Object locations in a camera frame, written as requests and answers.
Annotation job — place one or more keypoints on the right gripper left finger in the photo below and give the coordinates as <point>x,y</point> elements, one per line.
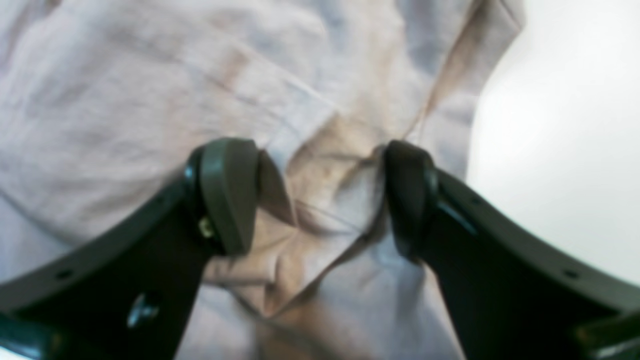
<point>129,294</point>

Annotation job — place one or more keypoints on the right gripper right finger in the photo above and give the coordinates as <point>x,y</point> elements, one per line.
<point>509,294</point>

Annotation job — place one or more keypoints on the mauve t-shirt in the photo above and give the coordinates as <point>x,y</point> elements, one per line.
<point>103,100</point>

